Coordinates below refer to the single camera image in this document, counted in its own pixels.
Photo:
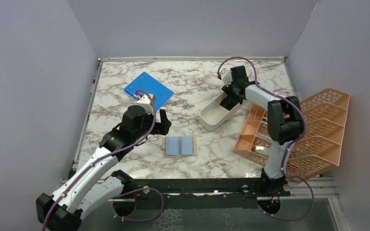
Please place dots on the orange plastic file rack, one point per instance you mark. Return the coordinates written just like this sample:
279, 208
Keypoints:
318, 151

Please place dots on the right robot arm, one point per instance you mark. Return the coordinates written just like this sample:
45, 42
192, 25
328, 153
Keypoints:
285, 120

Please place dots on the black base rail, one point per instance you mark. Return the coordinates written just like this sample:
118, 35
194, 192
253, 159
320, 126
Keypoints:
197, 193

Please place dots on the white oblong tray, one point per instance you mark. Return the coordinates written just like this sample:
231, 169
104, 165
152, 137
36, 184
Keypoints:
213, 115

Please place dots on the blue plastic board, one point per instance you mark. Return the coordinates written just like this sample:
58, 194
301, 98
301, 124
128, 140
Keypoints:
152, 86

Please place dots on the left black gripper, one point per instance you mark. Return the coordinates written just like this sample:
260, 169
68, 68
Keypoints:
162, 128

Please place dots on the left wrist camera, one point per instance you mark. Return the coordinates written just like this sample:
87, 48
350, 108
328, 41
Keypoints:
145, 102

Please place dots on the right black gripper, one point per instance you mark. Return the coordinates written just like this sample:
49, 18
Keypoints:
227, 90

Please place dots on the beige card holder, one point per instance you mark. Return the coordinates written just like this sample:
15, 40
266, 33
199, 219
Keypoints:
179, 146

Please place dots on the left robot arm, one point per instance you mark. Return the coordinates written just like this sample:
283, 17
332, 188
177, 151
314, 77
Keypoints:
68, 206

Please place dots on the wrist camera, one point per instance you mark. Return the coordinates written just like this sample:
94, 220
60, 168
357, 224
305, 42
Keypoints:
145, 102
226, 77

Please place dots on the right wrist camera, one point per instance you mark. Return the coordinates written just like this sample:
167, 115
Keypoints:
226, 77

